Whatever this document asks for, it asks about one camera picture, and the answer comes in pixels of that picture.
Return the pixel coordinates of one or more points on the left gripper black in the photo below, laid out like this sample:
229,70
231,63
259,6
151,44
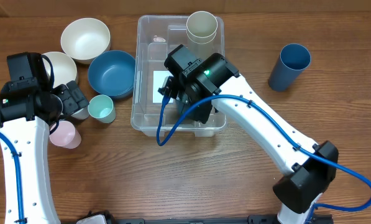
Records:
73,104

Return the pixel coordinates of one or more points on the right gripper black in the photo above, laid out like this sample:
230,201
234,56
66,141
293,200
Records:
202,116

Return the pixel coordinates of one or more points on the cream tall cup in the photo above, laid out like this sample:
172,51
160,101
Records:
201,27
201,45

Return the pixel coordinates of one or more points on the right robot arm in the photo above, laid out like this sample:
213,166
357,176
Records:
307,167

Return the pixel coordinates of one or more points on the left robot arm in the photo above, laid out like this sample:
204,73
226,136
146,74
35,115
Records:
31,109

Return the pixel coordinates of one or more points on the grey small cup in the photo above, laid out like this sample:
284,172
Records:
81,114

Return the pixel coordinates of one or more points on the white label in bin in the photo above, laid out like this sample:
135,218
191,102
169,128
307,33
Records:
159,78

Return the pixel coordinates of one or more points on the mint green small cup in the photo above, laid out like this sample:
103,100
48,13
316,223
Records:
102,108

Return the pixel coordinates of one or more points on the cream bowl left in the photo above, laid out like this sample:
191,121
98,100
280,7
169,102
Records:
64,68

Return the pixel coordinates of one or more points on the cream bowl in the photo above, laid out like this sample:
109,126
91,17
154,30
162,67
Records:
64,68
85,39

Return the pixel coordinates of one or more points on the pink small cup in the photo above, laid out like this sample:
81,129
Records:
66,135

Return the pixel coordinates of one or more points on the dark blue bowl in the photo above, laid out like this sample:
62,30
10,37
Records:
112,73

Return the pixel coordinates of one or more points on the clear plastic storage bin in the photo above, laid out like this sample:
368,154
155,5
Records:
156,37

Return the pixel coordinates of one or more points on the cream bowl upper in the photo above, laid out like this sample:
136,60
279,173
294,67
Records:
85,39

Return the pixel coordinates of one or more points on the dark blue tall cup right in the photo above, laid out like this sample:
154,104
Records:
292,61

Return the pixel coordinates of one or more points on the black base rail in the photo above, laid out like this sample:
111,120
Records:
251,219

